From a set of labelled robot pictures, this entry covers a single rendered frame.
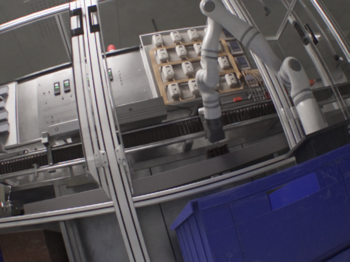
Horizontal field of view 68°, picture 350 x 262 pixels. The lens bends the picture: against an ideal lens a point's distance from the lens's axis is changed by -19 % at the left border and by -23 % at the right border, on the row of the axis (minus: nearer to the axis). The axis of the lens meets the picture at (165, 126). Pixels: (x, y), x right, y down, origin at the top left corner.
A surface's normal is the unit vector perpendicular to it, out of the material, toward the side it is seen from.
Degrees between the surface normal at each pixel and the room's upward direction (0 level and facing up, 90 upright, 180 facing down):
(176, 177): 90
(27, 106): 90
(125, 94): 90
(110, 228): 90
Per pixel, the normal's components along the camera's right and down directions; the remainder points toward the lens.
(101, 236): 0.04, -0.39
